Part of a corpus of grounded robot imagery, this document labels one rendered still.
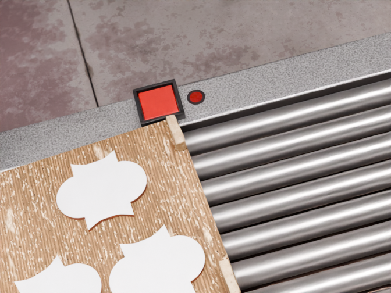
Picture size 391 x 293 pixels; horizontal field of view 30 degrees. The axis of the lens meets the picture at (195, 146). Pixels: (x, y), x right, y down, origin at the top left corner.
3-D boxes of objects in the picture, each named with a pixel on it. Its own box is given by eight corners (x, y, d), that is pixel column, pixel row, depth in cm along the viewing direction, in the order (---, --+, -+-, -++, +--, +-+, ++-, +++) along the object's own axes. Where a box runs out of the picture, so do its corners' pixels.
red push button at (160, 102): (139, 97, 127) (137, 92, 126) (172, 88, 127) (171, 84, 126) (145, 124, 124) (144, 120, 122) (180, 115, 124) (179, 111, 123)
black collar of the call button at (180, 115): (134, 95, 127) (132, 89, 126) (176, 84, 127) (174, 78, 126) (142, 129, 123) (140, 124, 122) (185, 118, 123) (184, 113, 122)
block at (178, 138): (167, 125, 121) (164, 115, 118) (177, 121, 121) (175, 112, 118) (177, 153, 117) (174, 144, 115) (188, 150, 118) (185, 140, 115)
